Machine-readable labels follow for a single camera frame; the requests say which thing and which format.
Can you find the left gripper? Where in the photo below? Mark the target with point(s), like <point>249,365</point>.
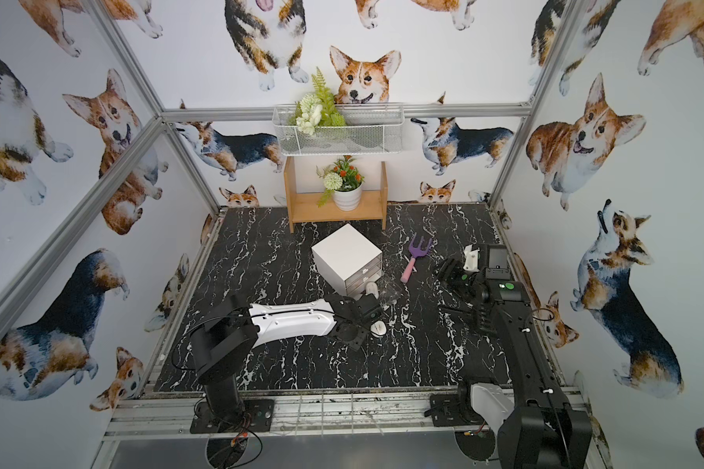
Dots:
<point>363,308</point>

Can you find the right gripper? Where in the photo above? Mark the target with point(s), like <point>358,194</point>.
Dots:
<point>461,277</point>

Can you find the white earphone case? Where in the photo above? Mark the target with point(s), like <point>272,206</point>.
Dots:
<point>378,328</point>

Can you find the white mini drawer cabinet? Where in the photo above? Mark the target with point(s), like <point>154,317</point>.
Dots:
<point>348,261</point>

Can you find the white earphone case oval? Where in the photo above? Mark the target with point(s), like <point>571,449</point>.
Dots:
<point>372,289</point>

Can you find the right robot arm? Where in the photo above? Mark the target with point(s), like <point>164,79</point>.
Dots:
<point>537,427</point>

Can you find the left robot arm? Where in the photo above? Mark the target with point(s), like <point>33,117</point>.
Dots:
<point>222,341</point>

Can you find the purple pink toy rake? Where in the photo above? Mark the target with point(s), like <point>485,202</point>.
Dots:
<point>419,247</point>

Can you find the white potted plant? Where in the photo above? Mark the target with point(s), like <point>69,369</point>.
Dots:
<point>342,183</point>

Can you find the green white artificial flowers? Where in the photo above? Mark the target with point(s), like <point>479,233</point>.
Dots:
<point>317,109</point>

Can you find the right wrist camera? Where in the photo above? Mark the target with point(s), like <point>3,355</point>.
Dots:
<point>488,260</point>

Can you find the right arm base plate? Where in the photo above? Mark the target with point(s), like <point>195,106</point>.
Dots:
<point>449,410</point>

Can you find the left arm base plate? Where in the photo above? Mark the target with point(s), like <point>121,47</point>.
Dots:
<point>255,415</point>

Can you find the white wire basket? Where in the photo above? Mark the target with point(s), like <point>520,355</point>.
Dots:
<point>376,129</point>

